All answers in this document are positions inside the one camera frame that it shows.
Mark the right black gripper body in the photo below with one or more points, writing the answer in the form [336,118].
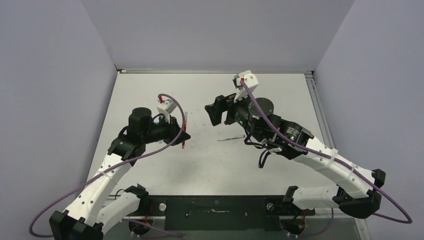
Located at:
[233,109]

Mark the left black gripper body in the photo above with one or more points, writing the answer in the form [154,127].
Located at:
[166,131]

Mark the red pen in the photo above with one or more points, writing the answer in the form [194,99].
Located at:
[184,141]

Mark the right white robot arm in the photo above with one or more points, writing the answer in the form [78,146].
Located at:
[353,189]

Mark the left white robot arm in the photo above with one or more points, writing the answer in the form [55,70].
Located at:
[86,218]

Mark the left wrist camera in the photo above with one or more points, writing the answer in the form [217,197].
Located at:
[165,107]

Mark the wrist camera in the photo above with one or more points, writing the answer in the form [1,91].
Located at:
[242,81]
[165,107]

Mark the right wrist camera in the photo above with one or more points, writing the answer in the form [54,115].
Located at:
[242,81]

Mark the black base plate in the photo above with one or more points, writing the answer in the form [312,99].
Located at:
[220,212]

